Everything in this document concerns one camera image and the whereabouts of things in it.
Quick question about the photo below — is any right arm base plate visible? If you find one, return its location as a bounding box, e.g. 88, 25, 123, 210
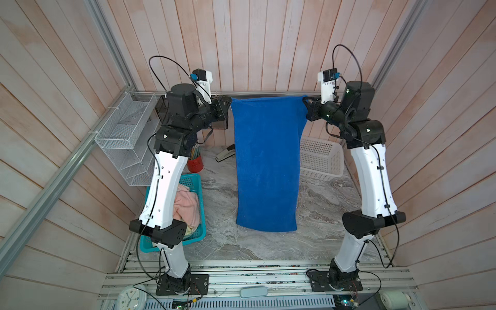
306, 269, 363, 292

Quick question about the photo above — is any black grey stapler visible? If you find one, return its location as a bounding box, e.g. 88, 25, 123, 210
215, 144, 236, 162

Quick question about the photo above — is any coloured pencils bunch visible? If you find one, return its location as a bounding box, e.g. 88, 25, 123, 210
189, 143, 201, 160

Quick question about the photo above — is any white tape roll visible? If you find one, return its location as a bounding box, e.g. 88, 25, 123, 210
380, 291, 410, 310

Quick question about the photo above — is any black mesh wall basket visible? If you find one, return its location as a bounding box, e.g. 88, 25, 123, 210
155, 95, 229, 130

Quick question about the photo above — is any teal plastic basket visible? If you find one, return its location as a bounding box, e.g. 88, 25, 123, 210
139, 174, 206, 253

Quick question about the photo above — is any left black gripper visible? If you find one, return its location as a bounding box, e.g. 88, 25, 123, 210
187, 95, 231, 132

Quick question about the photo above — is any blue towel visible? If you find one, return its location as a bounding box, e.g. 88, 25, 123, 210
231, 96, 307, 233

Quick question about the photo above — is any white wire wall shelf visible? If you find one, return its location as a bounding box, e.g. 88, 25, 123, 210
95, 92, 160, 187

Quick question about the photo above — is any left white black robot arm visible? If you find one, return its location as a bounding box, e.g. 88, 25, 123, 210
129, 83, 232, 295

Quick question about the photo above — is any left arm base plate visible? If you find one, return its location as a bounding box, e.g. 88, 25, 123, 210
156, 273, 209, 296

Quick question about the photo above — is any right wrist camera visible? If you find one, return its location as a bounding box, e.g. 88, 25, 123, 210
318, 68, 340, 104

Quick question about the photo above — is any white analog clock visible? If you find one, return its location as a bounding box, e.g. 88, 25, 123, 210
115, 284, 147, 310

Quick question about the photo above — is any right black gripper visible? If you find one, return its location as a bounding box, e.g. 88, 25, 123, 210
303, 96, 350, 134

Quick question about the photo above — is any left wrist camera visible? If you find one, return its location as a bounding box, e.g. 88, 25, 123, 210
190, 68, 213, 105

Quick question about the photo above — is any red pencil cup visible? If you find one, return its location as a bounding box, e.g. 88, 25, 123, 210
187, 155, 204, 173

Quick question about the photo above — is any pink towel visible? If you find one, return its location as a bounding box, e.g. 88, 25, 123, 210
173, 184, 201, 237

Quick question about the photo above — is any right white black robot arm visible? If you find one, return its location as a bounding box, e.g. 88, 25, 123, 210
304, 80, 406, 291

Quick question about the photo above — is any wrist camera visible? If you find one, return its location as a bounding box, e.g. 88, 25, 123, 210
190, 68, 213, 105
318, 68, 340, 104

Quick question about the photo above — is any white plastic basket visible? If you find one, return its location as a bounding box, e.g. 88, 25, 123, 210
300, 136, 344, 182

